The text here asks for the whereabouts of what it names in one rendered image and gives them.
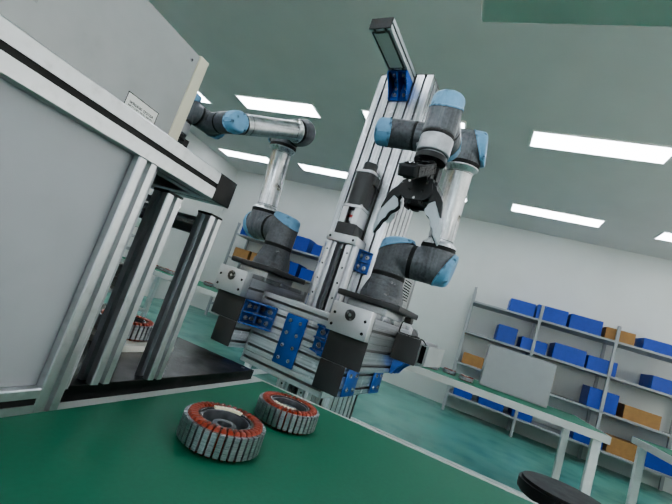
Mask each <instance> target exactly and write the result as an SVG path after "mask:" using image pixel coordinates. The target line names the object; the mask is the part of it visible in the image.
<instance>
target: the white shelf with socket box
mask: <svg viewBox="0 0 672 504"><path fill-rule="evenodd" d="M481 19H482V21H483V22H493V23H533V24H573V25H614V26H654V27H672V0H482V6H481Z"/></svg>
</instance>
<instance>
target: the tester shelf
mask: <svg viewBox="0 0 672 504"><path fill-rule="evenodd" d="M0 77H1V78H2V79H4V80H6V81H7V82H9V83H11V84H13V85H14V86H16V87H18V88H19V89H21V90H23V91H24V92H26V93H28V94H30V95H31V96H33V97H35V98H36V99H38V100H40V101H42V102H43V103H45V104H47V105H48V106H50V107H52V108H54V109H55V110H57V111H59V112H60V113H62V114H64V115H65V116H67V117H69V118H71V119H72V120H74V121H76V122H77V123H79V124H81V125H83V126H84V127H86V128H88V129H89V130H91V131H93V132H95V133H96V134H98V135H100V136H101V137H103V138H105V139H106V140H108V141H110V142H112V143H113V144H115V145H117V146H118V147H120V148H122V149H124V150H125V151H127V152H129V153H130V154H132V155H135V156H140V157H142V158H143V159H145V160H147V162H148V163H152V164H154V165H155V166H157V169H158V172H157V174H156V177H155V179H154V182H153V184H152V186H151V189H154V187H158V188H162V189H166V190H170V191H172V192H173V193H175V194H177V195H179V196H181V197H185V198H189V199H193V200H197V201H201V202H204V203H208V204H212V205H216V206H220V207H224V208H227V209H228V207H229V205H230V202H231V200H232V197H233V194H234V192H235V189H236V186H237V184H236V183H235V182H233V181H232V180H230V179H229V178H228V177H226V176H225V175H224V174H222V173H220V172H219V171H218V170H216V169H215V168H213V167H212V166H211V165H209V164H208V163H206V162H205V161H204V160H202V159H201V158H200V157H198V156H197V155H195V154H194V153H193V152H191V151H190V150H188V149H187V148H186V147H184V146H183V145H182V144H180V143H179V142H177V141H176V140H175V139H173V138H172V137H170V136H169V135H168V134H166V133H165V132H163V131H162V130H161V129H159V128H158V127H157V126H155V125H154V124H152V123H151V122H150V121H148V120H147V119H145V118H144V117H143V116H141V115H140V114H139V113H137V112H136V111H134V110H133V109H132V108H130V107H129V106H127V105H126V104H125V103H123V102H122V101H120V100H119V99H118V98H116V97H115V96H114V95H112V94H111V93H109V92H108V91H107V90H105V89H104V88H102V87H101V86H100V85H98V84H97V83H95V82H94V81H93V80H91V79H90V78H89V77H87V76H86V75H84V74H83V73H82V72H80V71H79V70H77V69H76V68H75V67H73V66H72V65H71V64H69V63H68V62H66V61H65V60H64V59H62V58H61V57H59V56H58V55H57V54H55V53H54V52H52V51H51V50H50V49H48V48H47V47H46V46H44V45H43V44H41V43H40V42H39V41H37V40H36V39H34V38H33V37H32V36H30V35H29V34H27V33H26V32H25V31H23V30H22V29H21V28H19V27H18V26H16V25H15V24H14V23H12V22H11V21H9V20H8V19H7V18H5V17H4V16H3V15H1V14H0Z"/></svg>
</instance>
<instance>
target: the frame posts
mask: <svg viewBox="0 0 672 504"><path fill-rule="evenodd" d="M183 199H184V198H183V197H181V196H179V195H177V194H175V193H173V192H172V191H170V190H166V189H162V188H158V187H154V191H153V193H152V196H151V198H150V201H149V203H148V206H147V208H146V211H145V213H144V215H143V218H142V220H141V223H140V225H139V228H138V230H137V232H136V235H135V237H134V240H133V242H132V245H131V247H130V249H129V252H128V254H127V257H126V259H125V262H124V264H123V266H122V269H121V271H120V274H119V276H118V279H117V281H116V283H115V286H114V288H113V291H112V293H111V296H110V298H109V300H108V303H107V305H106V308H105V310H104V313H103V315H102V317H101V320H100V322H99V325H98V327H97V330H96V332H95V335H94V337H93V339H92V342H91V344H90V347H89V349H88V352H87V354H86V356H85V359H84V361H83V364H82V366H81V369H80V371H79V373H78V376H77V378H78V379H80V380H86V382H85V383H87V384H89V385H98V383H99V382H100V383H101V384H109V382H110V380H111V377H112V375H113V372H114V370H115V367H116V365H117V362H118V360H119V357H120V355H121V352H122V350H123V347H124V345H125V342H126V340H127V337H128V335H129V332H130V330H131V327H132V325H133V322H134V320H135V317H136V315H137V312H138V310H139V307H140V305H141V302H142V300H143V297H144V295H145V292H146V290H147V287H148V285H149V282H150V280H151V277H152V275H153V272H154V270H155V267H156V265H157V262H158V260H159V257H160V255H161V252H162V250H163V247H164V245H165V242H166V239H167V237H168V234H169V232H170V229H171V227H172V224H173V222H174V219H175V217H176V214H177V212H178V209H179V207H180V204H181V202H182V200H183ZM222 220H223V219H222V218H220V217H218V216H216V215H214V214H212V213H209V212H205V211H201V210H198V214H197V217H196V219H195V222H194V224H193V227H192V229H191V232H190V235H189V237H188V240H187V242H186V245H185V247H184V250H183V252H182V255H181V258H180V260H179V263H178V265H177V268H176V270H175V273H174V275H173V278H172V281H171V283H170V286H169V288H168V291H167V293H166V296H165V298H164V301H163V304H162V306H161V309H160V311H159V314H158V316H157V319H156V321H155V324H154V327H153V329H152V332H151V334H150V337H149V339H148V342H147V344H146V347H145V350H144V352H143V355H142V357H141V360H140V362H139V365H138V367H137V370H136V373H135V374H136V375H138V376H143V378H144V379H146V380H153V379H156V380H159V379H161V378H162V376H163V373H164V370H165V368H166V365H167V363H168V360H169V357H170V355H171V352H172V349H173V347H174V344H175V342H176V339H177V336H178V334H179V331H180V328H181V326H182V323H183V321H184V318H185V315H186V313H187V310H188V307H189V305H190V302H191V300H192V297H193V294H194V292H195V289H196V286H197V284H198V281H199V279H200V276H201V273H202V271H203V268H204V266H205V263H206V260H207V258H208V255H209V252H210V250H211V247H212V245H213V242H214V239H215V237H216V234H217V231H218V229H219V226H220V224H221V221H222Z"/></svg>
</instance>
